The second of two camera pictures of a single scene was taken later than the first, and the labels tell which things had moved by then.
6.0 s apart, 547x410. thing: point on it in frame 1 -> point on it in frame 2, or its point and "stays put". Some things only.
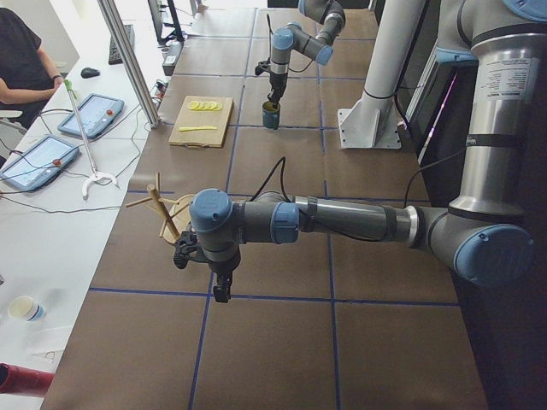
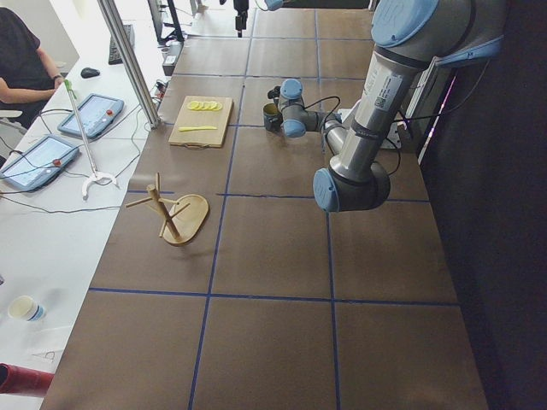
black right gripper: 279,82 -> 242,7
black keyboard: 114,56 stays put
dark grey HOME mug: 271,114 stays put
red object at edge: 15,379 stays put
